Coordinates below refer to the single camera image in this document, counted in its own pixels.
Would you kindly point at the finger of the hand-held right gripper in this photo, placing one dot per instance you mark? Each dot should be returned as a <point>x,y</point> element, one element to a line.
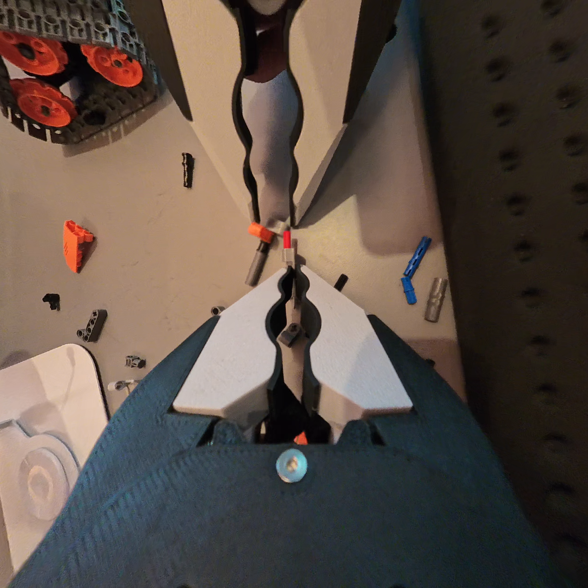
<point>206,69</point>
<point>326,69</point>

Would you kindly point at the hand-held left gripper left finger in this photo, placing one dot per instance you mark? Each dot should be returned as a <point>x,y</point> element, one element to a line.
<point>220,367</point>

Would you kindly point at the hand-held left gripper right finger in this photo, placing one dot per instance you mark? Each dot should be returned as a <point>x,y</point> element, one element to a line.
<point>363,367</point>

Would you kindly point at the dark grey connector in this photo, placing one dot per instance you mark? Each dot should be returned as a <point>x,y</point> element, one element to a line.
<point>291,334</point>

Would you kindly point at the orange wedge plate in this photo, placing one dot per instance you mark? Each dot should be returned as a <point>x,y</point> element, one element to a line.
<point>301,438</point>

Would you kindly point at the grey tube connector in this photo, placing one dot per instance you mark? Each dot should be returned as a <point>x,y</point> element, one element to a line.
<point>256,268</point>
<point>435,299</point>

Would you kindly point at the small light grey piece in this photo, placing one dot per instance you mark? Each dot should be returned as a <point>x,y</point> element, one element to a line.
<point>289,256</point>

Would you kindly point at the orange two-hole beam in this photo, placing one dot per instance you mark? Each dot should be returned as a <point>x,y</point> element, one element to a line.
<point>261,232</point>

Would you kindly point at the person's right hand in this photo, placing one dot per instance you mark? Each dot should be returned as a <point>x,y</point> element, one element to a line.
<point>270,50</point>

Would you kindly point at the black connector with grey pin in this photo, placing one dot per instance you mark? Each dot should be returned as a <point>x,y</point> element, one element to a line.
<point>135,362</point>

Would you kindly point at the black axle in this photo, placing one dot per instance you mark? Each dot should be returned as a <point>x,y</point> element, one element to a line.
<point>340,282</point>

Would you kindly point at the short blue pin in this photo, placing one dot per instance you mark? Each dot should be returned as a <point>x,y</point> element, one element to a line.
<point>409,290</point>

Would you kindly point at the long blue pin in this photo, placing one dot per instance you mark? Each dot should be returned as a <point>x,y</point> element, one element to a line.
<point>419,257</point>

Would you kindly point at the dark grey beam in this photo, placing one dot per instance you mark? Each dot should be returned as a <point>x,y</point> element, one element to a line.
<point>92,326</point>

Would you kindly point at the tracked toy vehicle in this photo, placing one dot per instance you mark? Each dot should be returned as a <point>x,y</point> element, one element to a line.
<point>69,69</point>

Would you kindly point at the black studded mat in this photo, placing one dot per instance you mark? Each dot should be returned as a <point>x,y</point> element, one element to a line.
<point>514,275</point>

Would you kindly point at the small black pin piece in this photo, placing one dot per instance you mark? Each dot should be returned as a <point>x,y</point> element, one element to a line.
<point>51,301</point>

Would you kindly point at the orange brick with holes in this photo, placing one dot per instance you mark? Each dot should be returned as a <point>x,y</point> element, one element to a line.
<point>76,246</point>

